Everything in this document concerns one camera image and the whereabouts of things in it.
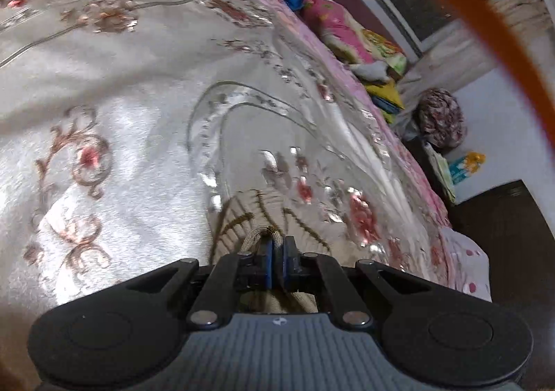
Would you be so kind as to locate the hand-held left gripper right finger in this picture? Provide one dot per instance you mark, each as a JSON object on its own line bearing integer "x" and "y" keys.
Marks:
{"x": 285, "y": 262}

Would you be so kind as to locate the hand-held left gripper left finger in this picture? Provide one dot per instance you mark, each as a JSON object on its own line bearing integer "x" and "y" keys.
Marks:
{"x": 267, "y": 262}

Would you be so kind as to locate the beige striped knit sweater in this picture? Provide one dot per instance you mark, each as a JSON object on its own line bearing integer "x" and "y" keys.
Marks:
{"x": 243, "y": 222}

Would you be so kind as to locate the stack of papers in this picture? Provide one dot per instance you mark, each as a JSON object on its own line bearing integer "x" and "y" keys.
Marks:
{"x": 440, "y": 170}

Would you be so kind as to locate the white pink dotted sheet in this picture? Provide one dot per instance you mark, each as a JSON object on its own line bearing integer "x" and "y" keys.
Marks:
{"x": 470, "y": 261}

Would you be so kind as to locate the silver floral bedspread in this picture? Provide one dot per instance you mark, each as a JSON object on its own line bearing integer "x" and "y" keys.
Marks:
{"x": 151, "y": 113}

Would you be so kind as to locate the yellow folded cloth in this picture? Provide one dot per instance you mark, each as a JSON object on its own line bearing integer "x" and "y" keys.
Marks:
{"x": 383, "y": 94}

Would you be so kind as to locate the blue yellow packet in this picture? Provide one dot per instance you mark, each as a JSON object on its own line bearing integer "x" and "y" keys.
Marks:
{"x": 466, "y": 165}

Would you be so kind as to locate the white plush toy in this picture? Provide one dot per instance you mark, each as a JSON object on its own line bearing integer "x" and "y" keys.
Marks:
{"x": 370, "y": 70}

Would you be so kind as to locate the dark floral cloth bundle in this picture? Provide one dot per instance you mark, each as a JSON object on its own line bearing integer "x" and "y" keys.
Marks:
{"x": 440, "y": 118}

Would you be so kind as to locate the dark wooden furniture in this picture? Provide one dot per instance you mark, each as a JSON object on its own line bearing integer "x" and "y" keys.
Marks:
{"x": 507, "y": 235}

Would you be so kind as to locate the pink floral pillow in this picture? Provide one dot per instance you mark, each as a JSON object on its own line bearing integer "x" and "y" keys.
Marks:
{"x": 342, "y": 27}

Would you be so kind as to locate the beige curtain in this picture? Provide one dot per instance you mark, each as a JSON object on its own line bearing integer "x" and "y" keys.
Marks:
{"x": 520, "y": 5}

